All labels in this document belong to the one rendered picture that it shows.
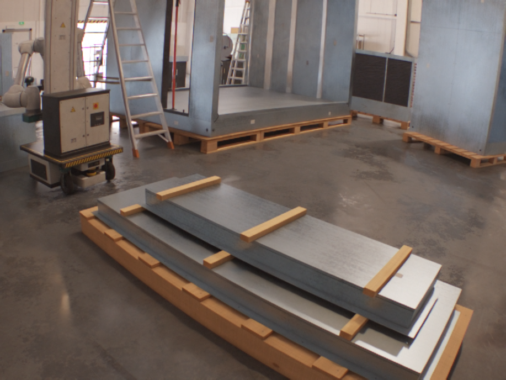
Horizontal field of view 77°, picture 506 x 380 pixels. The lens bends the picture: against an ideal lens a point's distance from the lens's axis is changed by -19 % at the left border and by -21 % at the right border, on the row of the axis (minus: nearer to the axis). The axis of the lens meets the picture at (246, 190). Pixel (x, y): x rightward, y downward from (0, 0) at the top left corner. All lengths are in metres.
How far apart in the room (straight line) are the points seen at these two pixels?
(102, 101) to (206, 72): 1.49
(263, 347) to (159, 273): 0.68
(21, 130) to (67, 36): 1.19
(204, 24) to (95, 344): 3.67
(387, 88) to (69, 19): 6.19
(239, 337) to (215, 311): 0.16
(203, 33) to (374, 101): 4.55
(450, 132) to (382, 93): 2.14
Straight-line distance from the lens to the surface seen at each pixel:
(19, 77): 3.89
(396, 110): 8.01
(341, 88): 7.35
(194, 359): 1.67
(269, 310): 1.62
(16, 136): 4.30
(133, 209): 2.30
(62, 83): 3.70
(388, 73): 8.03
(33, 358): 1.77
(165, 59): 5.13
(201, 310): 1.78
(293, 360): 1.53
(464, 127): 6.37
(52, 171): 3.40
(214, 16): 4.43
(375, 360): 1.46
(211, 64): 4.42
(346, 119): 7.14
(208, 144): 4.41
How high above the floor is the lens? 1.20
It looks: 21 degrees down
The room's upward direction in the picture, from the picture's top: 4 degrees clockwise
